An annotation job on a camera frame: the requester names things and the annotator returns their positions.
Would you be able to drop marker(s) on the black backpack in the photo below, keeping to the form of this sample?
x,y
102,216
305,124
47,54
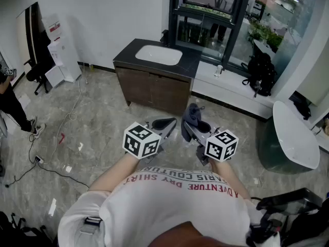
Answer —
x,y
260,73

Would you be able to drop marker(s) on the black folded stand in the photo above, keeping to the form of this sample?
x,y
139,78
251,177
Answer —
x,y
15,230

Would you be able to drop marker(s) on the black window frame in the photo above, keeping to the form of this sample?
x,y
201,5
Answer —
x,y
180,11

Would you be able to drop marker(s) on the black faucet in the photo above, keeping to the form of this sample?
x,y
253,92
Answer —
x,y
164,36

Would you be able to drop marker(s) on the white power strip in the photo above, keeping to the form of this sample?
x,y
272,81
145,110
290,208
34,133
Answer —
x,y
39,159

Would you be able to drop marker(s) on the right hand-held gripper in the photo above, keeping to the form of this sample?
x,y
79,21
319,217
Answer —
x,y
221,145

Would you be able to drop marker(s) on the dark grey cloth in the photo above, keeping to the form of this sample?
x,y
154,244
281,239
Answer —
x,y
192,113

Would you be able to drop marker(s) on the green and white bathtub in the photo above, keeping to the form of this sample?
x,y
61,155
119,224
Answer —
x,y
290,135

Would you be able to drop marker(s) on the dark striped leaning board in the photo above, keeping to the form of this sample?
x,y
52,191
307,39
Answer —
x,y
34,30

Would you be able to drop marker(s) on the clear water dispenser bottle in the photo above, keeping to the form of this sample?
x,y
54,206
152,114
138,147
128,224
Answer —
x,y
52,26

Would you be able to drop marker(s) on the white sink basin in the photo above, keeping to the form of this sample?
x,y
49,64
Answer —
x,y
159,55

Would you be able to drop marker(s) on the dark wooden vanity cabinet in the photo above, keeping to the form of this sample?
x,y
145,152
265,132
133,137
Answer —
x,y
154,89

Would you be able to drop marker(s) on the black office chair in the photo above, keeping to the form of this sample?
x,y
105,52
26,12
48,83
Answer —
x,y
36,73

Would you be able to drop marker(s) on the white printed t-shirt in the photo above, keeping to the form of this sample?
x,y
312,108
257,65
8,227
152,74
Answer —
x,y
167,210

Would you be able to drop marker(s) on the black body-worn rig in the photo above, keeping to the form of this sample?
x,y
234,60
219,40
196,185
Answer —
x,y
285,202

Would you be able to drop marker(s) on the white water dispenser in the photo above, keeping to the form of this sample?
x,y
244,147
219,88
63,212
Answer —
x,y
65,60

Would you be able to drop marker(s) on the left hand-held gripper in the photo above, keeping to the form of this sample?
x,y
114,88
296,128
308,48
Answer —
x,y
140,140

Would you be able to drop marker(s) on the brown paper bag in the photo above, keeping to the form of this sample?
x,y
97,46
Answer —
x,y
326,126

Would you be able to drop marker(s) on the small black bag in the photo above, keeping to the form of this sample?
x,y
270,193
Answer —
x,y
302,108

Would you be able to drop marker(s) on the person's right forearm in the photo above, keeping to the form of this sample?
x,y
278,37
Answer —
x,y
226,170

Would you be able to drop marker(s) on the person's left forearm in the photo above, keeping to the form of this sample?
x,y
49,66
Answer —
x,y
120,168

